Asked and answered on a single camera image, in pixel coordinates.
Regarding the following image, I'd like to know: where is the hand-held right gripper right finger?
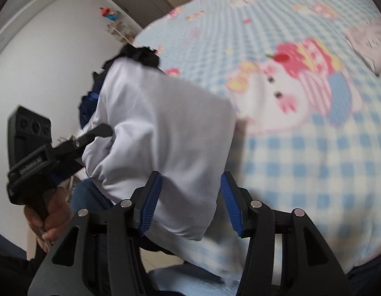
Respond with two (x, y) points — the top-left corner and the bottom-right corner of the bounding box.
(220, 171), (353, 296)

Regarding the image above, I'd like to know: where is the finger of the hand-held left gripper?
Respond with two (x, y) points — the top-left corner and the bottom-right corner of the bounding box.
(53, 123), (113, 161)
(50, 157), (86, 185)

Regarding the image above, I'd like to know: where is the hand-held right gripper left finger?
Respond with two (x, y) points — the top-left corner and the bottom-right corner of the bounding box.
(27, 170), (163, 296)

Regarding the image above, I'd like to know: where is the white shirt with navy trim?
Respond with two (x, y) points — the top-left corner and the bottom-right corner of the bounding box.
(81, 58), (237, 242)

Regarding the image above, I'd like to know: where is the person's left hand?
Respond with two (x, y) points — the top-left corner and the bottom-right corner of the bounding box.
(24, 186), (72, 247)

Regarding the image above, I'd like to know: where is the navy garment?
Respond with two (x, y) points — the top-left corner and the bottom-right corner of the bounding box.
(78, 68), (108, 130)

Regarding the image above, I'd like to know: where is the light blue fluffy cloth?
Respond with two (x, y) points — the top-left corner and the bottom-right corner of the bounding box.
(149, 265), (228, 296)

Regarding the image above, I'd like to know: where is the blue checked printed blanket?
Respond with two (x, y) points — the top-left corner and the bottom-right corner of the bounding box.
(132, 0), (381, 281)

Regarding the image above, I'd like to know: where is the black garment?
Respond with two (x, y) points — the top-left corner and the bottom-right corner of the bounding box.
(116, 45), (162, 68)

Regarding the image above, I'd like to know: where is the white shelf rack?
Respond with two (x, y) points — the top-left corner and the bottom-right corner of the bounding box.
(106, 20), (138, 45)

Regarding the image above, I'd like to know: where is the red-haired doll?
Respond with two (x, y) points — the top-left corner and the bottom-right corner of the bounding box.
(99, 6), (120, 21)

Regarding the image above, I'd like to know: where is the pink folded printed garment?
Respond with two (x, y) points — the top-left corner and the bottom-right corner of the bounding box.
(345, 18), (381, 76)

